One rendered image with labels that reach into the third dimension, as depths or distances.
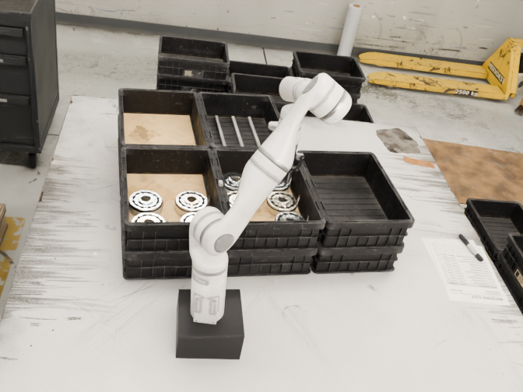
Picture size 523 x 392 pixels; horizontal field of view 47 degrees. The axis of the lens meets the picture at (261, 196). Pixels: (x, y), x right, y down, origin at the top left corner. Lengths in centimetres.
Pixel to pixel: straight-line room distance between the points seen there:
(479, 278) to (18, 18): 227
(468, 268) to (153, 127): 125
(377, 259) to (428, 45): 379
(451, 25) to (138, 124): 378
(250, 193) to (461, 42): 447
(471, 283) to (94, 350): 125
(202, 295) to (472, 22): 449
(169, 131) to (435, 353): 122
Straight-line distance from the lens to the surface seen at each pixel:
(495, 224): 335
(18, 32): 311
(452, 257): 227
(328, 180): 221
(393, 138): 284
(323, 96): 142
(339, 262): 198
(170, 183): 204
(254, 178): 142
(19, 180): 346
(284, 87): 174
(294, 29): 527
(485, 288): 221
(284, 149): 142
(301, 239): 187
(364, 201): 216
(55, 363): 169
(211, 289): 157
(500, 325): 211
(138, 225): 172
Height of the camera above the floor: 204
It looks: 36 degrees down
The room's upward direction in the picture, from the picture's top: 11 degrees clockwise
